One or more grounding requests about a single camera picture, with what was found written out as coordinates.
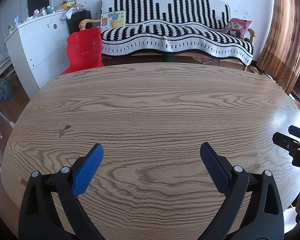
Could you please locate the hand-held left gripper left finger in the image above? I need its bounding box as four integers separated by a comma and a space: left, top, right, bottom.
18, 143, 104, 240

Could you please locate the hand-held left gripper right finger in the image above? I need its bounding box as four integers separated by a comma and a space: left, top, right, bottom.
200, 142, 284, 240

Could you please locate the brown curtain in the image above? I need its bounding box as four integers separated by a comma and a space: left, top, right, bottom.
256, 0, 300, 94

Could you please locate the brown cardboard piece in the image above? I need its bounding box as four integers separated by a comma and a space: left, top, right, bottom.
191, 56, 213, 64

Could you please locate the blue water jug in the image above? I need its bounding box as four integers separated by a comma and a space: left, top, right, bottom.
0, 79, 12, 100

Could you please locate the pink cartoon cushion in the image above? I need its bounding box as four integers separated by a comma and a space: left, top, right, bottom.
224, 18, 253, 40

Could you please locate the red pig chair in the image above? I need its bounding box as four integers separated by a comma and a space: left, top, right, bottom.
59, 27, 104, 76

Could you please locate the white cabinet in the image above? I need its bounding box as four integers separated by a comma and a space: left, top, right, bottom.
5, 9, 74, 100

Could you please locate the white side table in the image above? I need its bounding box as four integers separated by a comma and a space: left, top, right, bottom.
0, 56, 18, 100

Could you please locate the wooden sofa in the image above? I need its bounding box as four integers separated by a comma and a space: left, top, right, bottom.
79, 0, 257, 72

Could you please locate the black box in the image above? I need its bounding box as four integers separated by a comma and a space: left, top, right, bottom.
66, 9, 92, 34

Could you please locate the colourful picture book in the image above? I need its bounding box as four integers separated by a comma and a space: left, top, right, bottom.
100, 10, 126, 30

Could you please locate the black white patterned blanket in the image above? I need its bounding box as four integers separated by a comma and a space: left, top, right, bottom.
100, 0, 254, 65

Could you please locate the white hanging cloth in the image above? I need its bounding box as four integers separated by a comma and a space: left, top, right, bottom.
61, 6, 77, 20

